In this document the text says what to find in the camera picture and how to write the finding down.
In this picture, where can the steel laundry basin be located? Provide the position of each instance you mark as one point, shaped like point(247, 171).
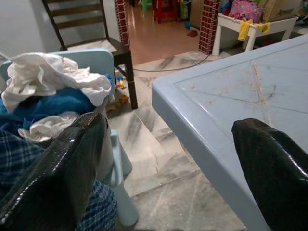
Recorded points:
point(104, 154)

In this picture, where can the open cardboard box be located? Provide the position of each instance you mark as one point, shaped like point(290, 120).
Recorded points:
point(279, 10)

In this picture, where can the short yellow cloth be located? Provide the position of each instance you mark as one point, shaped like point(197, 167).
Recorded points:
point(265, 27)

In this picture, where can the long yellow cloth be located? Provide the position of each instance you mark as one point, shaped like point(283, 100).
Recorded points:
point(244, 30)

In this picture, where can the red plastic chair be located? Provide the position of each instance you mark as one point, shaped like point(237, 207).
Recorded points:
point(166, 10)

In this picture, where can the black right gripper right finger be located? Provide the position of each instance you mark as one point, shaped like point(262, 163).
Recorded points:
point(276, 173)

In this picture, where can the blue plaid shirt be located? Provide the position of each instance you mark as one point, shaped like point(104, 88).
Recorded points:
point(14, 154)

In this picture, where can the colourful toy blocks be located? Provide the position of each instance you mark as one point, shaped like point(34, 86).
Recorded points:
point(121, 83)

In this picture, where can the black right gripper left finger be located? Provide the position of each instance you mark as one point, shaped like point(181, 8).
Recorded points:
point(60, 173)

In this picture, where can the brown wooden door board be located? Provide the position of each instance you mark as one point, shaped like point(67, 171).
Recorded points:
point(196, 14)

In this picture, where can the large crumpled white cloth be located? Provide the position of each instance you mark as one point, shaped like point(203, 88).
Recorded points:
point(36, 79)

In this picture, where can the small white table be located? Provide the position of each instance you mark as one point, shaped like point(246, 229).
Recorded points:
point(226, 21)

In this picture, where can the small white cloth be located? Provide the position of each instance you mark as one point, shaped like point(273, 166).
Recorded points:
point(43, 127)

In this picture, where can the dark wooden chair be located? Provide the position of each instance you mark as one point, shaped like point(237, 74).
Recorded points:
point(120, 50)

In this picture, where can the light blue plastic table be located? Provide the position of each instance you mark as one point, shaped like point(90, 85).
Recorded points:
point(216, 96)

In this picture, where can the blue cloth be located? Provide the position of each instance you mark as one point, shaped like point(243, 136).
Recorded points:
point(60, 101)

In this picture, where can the pink bag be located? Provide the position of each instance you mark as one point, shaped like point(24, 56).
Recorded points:
point(245, 9)

